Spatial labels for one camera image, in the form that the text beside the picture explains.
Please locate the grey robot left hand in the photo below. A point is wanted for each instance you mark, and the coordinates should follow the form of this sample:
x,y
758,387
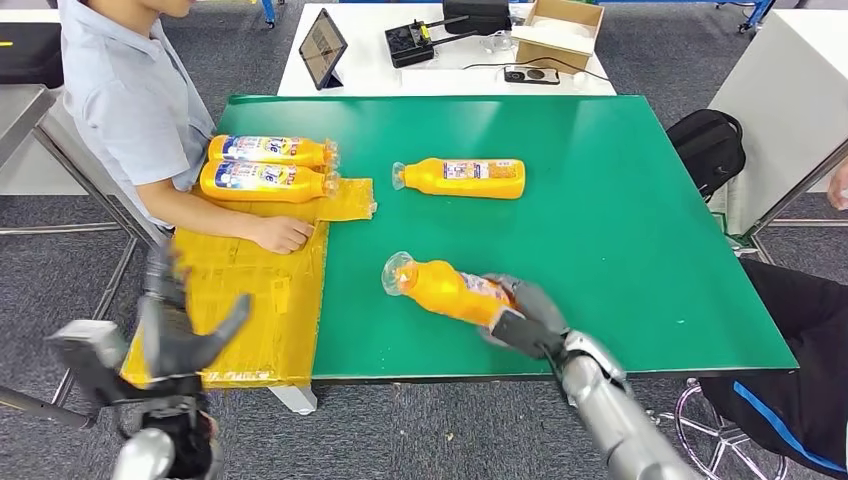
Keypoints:
x,y
169,344

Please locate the person's right hand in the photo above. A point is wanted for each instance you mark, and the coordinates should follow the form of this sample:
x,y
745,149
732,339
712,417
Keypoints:
x,y
281,235
840,189

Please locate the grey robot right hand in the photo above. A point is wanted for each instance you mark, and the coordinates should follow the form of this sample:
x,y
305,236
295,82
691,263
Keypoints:
x,y
540,305

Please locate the orange detergent bottle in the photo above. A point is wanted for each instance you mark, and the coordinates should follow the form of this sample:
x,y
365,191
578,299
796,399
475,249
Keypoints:
x,y
265,182
265,150
444,291
464,179

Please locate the person's right forearm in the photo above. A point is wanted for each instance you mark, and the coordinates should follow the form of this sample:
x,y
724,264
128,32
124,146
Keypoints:
x,y
199,215

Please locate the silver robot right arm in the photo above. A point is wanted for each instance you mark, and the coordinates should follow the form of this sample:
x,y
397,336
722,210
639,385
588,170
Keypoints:
x,y
609,411

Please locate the yellow taped cardboard sheet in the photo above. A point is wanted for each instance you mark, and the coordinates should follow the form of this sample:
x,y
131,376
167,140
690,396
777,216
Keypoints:
x,y
265,311

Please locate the white desk with metal leg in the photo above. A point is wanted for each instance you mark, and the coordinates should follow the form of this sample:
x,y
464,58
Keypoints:
x,y
785,99

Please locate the green table mat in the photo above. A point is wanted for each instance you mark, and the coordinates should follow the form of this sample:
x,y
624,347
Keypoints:
x,y
629,232

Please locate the white table foot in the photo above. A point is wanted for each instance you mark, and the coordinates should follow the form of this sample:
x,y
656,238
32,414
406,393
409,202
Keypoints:
x,y
295,401

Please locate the black backpack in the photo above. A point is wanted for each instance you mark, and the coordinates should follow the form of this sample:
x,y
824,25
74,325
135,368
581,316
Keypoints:
x,y
705,152

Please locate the person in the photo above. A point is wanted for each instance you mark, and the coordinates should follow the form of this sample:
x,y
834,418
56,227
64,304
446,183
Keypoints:
x,y
126,99
795,331

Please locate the white table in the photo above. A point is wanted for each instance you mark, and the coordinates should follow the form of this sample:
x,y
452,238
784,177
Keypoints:
x,y
371,66

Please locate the black tablet on stand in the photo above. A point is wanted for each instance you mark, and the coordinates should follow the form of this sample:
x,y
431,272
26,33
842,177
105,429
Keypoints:
x,y
322,48

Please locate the chrome chair wheel base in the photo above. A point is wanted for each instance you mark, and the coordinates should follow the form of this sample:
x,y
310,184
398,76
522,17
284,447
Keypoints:
x,y
722,437

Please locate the black smartphone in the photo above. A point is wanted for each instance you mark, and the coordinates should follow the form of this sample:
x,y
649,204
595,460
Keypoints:
x,y
531,75

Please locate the black router with antennas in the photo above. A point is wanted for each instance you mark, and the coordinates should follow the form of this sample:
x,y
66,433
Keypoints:
x,y
409,43

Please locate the clear plastic piece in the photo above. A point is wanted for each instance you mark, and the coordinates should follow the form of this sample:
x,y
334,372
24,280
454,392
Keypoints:
x,y
498,41

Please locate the open cardboard box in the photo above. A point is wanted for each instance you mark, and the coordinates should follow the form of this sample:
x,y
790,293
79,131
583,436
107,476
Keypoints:
x,y
560,36

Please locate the black bag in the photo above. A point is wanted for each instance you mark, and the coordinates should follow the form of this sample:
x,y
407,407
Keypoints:
x,y
476,14

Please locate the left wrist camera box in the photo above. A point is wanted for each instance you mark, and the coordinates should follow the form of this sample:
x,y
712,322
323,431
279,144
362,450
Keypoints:
x,y
86,351

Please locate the blue metal frame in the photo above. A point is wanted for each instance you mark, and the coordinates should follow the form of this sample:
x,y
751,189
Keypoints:
x,y
756,13

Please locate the grey metal frame table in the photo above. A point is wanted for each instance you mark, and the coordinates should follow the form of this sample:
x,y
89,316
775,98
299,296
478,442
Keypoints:
x,y
20,109

